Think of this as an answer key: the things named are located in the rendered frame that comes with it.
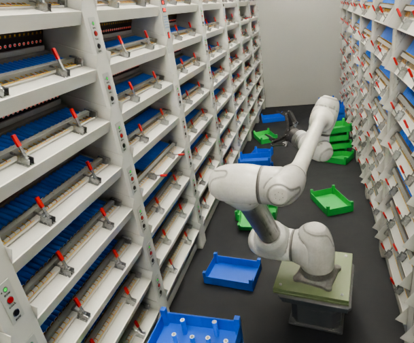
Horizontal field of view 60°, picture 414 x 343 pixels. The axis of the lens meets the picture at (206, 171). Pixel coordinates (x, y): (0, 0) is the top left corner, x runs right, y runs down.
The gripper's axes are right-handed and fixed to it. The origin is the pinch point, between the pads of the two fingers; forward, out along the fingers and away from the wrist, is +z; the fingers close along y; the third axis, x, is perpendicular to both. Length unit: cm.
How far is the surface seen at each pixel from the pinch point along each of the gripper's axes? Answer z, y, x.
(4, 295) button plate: -67, 58, -115
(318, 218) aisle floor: 5, 50, 84
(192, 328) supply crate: -66, 74, -49
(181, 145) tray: 35, 35, -27
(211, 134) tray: 85, 33, 23
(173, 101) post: 39, 13, -41
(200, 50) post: 95, -21, -9
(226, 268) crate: -5, 92, 15
